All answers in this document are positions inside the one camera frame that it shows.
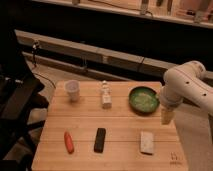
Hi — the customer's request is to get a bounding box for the white rectangular sponge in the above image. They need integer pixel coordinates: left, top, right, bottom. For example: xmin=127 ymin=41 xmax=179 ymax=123
xmin=140 ymin=131 xmax=154 ymax=155

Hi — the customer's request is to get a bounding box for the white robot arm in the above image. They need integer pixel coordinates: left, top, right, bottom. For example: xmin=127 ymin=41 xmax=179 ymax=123
xmin=158 ymin=61 xmax=213 ymax=124

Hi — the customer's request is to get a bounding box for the green ceramic bowl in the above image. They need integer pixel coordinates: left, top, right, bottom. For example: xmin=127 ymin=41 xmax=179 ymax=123
xmin=128 ymin=86 xmax=160 ymax=113

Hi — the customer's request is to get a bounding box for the small white bottle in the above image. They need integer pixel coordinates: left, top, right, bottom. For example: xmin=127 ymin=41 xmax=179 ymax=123
xmin=101 ymin=80 xmax=112 ymax=109

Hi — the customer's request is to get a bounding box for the black rectangular block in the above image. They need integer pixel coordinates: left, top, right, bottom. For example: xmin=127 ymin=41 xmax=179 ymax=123
xmin=94 ymin=128 xmax=106 ymax=153

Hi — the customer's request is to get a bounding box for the translucent plastic cup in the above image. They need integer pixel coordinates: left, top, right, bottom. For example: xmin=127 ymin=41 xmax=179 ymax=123
xmin=64 ymin=80 xmax=80 ymax=102

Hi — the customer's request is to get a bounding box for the orange toy carrot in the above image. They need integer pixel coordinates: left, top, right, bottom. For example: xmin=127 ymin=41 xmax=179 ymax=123
xmin=64 ymin=132 xmax=74 ymax=153

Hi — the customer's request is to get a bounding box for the black chair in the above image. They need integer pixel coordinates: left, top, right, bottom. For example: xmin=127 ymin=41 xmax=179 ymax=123
xmin=0 ymin=28 xmax=49 ymax=171

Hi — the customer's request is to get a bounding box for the black floor cable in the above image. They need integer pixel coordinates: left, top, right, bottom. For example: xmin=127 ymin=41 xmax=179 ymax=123
xmin=30 ymin=41 xmax=57 ymax=90

